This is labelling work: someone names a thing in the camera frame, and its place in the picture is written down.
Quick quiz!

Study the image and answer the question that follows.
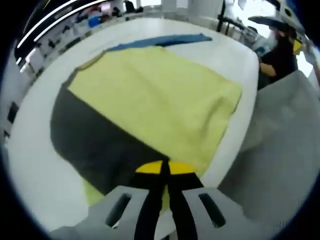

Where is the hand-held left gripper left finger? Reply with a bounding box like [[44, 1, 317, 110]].
[[49, 161, 167, 240]]

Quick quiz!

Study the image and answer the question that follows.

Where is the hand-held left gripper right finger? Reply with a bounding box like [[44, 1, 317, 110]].
[[167, 161, 251, 240]]

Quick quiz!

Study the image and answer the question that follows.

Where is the yellow blue grey garment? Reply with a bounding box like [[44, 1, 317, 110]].
[[49, 33, 243, 216]]

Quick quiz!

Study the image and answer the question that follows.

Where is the black monitor stand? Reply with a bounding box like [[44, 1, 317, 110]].
[[217, 0, 232, 35]]

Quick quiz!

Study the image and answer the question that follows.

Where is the grey mesh chair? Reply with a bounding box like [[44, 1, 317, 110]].
[[217, 71, 320, 226]]

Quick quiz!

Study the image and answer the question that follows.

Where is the black cabinet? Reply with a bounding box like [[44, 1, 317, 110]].
[[6, 101, 20, 124]]

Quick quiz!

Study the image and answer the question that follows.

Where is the blue bin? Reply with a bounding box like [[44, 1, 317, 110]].
[[88, 14, 101, 27]]

